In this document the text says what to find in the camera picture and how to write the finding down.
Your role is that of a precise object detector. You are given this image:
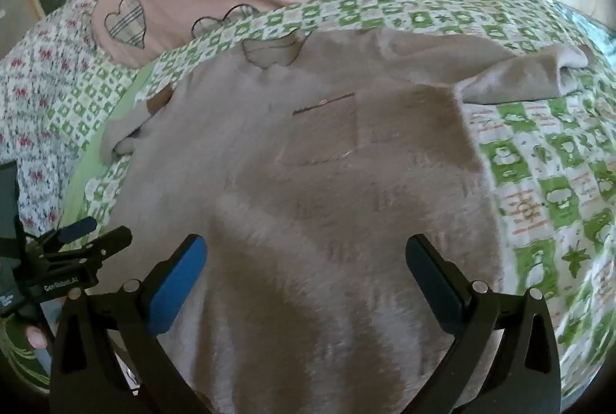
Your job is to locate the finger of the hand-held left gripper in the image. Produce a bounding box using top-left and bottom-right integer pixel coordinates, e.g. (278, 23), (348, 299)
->
(36, 216), (98, 251)
(42, 226), (134, 274)

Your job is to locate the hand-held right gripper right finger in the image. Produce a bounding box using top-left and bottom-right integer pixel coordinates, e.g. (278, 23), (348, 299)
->
(405, 235), (563, 414)

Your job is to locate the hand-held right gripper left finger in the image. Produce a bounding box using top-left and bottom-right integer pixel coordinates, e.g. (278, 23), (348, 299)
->
(49, 233), (213, 414)

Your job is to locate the beige knit sweater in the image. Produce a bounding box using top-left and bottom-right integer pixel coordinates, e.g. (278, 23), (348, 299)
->
(101, 29), (598, 414)

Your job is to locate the person's left hand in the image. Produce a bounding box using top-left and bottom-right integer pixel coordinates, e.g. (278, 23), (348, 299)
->
(24, 325), (49, 350)

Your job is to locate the plain green sheet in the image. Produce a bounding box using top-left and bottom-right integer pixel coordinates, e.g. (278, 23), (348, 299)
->
(62, 58), (159, 222)

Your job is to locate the white floral cloth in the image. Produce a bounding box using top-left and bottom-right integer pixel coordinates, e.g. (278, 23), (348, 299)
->
(0, 0), (116, 232)

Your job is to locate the green patterned bedsheet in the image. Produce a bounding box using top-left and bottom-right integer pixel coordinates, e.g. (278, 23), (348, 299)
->
(48, 0), (616, 400)

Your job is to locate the light blue cloth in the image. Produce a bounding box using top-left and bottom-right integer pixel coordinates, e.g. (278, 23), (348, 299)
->
(563, 5), (616, 73)

